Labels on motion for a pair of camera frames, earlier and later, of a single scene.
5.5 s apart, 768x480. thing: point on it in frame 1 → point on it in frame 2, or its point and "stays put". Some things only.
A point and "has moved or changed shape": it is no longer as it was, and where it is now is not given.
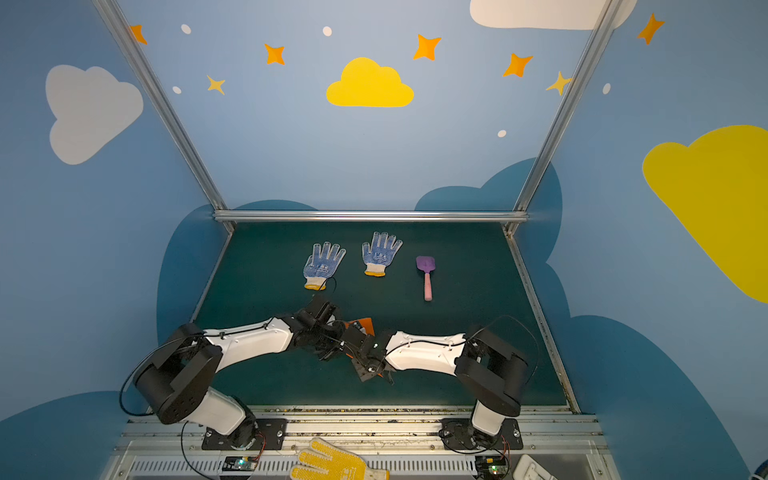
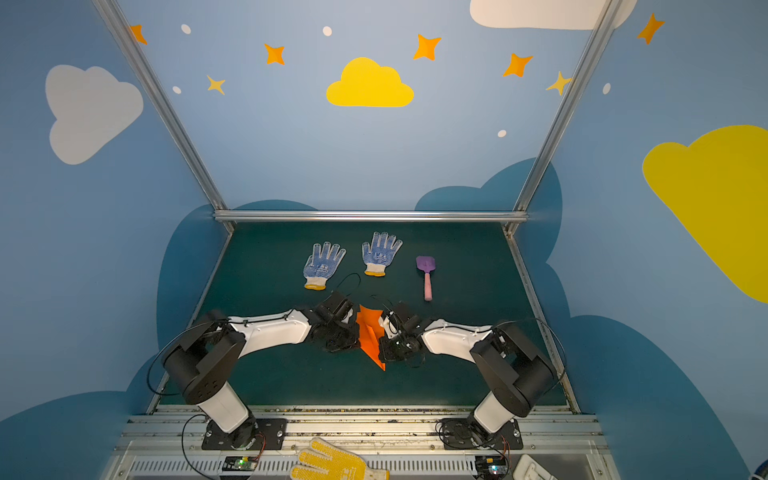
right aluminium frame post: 520,215 stays put
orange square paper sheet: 366,324 has moved or changed shape
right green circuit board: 491,466 stays put
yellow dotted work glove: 326,461 stays put
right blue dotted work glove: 381,254 stays put
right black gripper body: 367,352 → 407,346
